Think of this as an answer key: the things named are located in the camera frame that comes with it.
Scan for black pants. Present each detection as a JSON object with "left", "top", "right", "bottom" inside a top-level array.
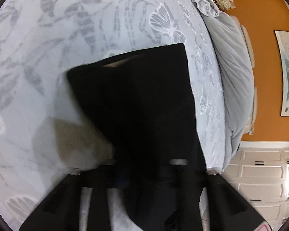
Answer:
[{"left": 67, "top": 43, "right": 206, "bottom": 230}]

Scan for white drawer cabinet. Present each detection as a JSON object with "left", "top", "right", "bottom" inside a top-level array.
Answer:
[{"left": 199, "top": 140, "right": 289, "bottom": 231}]

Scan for butterfly print bed sheet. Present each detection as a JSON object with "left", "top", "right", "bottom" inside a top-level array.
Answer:
[{"left": 0, "top": 0, "right": 225, "bottom": 230}]

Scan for grey quilted duvet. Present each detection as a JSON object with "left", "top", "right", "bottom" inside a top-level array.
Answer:
[{"left": 202, "top": 12, "right": 254, "bottom": 169}]

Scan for white flower decoration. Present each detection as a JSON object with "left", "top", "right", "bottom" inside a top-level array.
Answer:
[{"left": 214, "top": 0, "right": 236, "bottom": 12}]

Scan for grey patterned pillow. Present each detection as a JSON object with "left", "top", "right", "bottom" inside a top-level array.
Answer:
[{"left": 191, "top": 0, "right": 220, "bottom": 17}]

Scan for framed feather wall picture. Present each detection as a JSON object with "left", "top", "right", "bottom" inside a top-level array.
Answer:
[{"left": 274, "top": 30, "right": 289, "bottom": 117}]

